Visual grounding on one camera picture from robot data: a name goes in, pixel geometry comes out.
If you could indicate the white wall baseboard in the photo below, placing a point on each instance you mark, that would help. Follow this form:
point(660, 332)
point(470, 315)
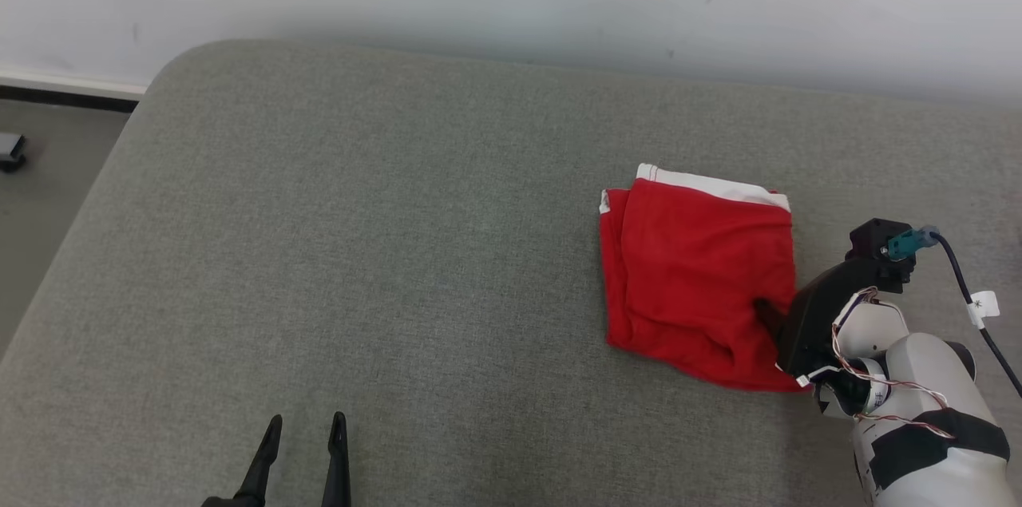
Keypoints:
point(64, 81)

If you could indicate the small dark floor object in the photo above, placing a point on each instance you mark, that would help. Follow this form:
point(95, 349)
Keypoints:
point(11, 149)

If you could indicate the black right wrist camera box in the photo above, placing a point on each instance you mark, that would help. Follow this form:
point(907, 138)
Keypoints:
point(874, 247)

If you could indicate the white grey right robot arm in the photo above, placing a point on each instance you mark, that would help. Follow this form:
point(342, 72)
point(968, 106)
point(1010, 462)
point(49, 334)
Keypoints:
point(926, 387)

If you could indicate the red shorts white side stripe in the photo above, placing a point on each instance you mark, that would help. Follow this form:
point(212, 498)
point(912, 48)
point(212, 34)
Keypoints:
point(695, 275)

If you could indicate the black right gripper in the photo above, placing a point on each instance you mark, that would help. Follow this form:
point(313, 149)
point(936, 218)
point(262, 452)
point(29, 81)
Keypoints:
point(810, 323)

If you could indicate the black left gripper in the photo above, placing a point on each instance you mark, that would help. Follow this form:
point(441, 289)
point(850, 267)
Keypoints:
point(227, 502)

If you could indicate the grey fabric sofa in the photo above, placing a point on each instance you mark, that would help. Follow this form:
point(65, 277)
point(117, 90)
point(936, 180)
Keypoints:
point(359, 251)

